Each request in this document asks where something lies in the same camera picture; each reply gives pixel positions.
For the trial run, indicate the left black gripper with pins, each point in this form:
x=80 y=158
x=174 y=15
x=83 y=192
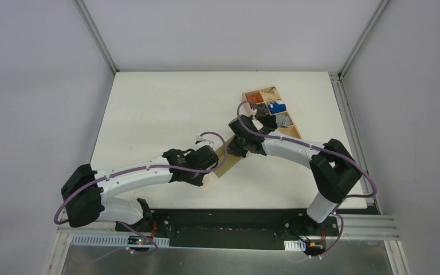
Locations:
x=203 y=158

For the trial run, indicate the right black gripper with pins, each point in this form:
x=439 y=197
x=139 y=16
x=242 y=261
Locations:
x=266 y=118

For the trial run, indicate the olive and cream underwear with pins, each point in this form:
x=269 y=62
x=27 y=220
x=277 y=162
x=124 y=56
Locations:
x=230 y=161

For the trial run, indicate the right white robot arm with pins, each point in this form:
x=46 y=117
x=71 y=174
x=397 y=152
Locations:
x=331 y=164

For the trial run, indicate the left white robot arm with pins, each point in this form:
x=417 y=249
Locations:
x=93 y=195

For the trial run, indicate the black rolled underwear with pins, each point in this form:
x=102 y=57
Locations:
x=269 y=121

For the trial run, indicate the dark grey rolled underwear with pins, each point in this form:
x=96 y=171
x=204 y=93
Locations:
x=261 y=110

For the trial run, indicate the grey striped rolled underwear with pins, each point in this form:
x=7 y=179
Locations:
x=283 y=121

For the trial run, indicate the orange rolled underwear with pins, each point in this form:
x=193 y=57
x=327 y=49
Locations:
x=254 y=97

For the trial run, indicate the blue rolled underwear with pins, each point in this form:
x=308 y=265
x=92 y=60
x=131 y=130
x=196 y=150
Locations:
x=277 y=106

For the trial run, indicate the beige rolled underwear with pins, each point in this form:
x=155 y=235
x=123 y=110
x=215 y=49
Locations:
x=270 y=94

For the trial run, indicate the wooden compartment box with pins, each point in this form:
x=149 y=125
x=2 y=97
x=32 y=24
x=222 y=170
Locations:
x=250 y=108

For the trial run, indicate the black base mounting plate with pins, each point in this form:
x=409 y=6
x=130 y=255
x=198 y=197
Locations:
x=257 y=229

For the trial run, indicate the right white cable duct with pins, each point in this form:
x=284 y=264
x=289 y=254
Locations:
x=295 y=246

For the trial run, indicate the white cable duct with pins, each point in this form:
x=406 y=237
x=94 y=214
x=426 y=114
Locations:
x=295 y=246
x=117 y=240

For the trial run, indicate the left white cable duct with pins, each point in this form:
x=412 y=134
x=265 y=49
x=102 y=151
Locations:
x=117 y=240

